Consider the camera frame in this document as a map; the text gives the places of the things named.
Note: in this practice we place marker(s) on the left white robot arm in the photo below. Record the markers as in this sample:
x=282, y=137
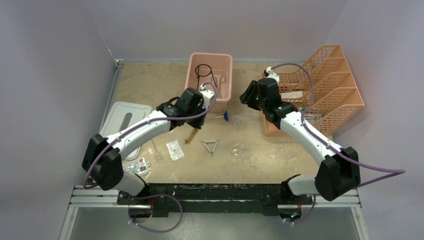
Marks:
x=103, y=157

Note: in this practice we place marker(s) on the aluminium frame rail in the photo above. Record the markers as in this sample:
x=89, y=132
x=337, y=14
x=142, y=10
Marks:
x=97, y=198

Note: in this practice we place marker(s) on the white plastic bin lid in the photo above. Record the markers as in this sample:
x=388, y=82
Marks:
x=123, y=115

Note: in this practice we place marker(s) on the blister pack with label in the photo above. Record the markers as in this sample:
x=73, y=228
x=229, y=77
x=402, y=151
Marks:
x=138, y=167

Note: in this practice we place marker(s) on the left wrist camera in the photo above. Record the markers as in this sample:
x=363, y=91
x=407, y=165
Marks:
x=208, y=94

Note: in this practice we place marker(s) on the coloured marker pack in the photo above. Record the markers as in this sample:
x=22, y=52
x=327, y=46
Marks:
x=313, y=117

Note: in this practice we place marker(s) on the orange mesh file organizer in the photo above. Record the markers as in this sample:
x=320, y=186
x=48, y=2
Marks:
x=332, y=88

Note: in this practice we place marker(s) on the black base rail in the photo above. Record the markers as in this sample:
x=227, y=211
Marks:
x=268, y=199

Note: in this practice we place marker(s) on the brown test tube brush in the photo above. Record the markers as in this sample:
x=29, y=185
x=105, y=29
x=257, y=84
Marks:
x=191, y=136

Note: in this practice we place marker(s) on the clear glass beaker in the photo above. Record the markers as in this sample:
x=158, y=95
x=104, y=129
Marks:
x=237, y=149

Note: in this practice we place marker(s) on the small white packet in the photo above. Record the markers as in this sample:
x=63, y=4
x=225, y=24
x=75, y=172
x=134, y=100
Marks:
x=175, y=150

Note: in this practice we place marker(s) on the pink plastic bin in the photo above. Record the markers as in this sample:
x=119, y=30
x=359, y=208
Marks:
x=222, y=65

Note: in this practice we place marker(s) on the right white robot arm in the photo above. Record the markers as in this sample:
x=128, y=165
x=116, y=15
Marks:
x=338, y=170

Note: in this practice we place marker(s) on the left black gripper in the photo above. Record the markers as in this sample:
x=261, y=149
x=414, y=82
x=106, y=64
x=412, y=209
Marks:
x=200, y=123

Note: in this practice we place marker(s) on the black wire tripod stand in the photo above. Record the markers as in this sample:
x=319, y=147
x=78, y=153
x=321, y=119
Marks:
x=198, y=73

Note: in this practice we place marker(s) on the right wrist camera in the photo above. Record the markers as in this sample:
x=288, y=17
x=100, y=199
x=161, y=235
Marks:
x=269, y=73

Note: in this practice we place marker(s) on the spatula with blue clip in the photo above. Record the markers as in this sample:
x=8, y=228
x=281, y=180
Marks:
x=224, y=116

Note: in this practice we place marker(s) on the metal crucible tongs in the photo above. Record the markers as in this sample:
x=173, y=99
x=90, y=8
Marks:
x=222, y=80

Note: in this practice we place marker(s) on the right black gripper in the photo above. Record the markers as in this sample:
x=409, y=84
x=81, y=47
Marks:
x=247, y=98

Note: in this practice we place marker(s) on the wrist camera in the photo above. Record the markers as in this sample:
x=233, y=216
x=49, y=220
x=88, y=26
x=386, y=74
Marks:
x=208, y=94
x=269, y=73

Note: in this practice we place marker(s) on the white clay triangle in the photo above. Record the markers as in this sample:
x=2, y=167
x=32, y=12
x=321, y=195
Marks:
x=210, y=145

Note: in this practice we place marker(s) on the small clear glass funnel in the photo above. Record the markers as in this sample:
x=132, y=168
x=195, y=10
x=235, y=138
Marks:
x=239, y=124

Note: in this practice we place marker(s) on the white box in organizer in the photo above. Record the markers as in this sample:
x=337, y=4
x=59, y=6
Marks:
x=291, y=95

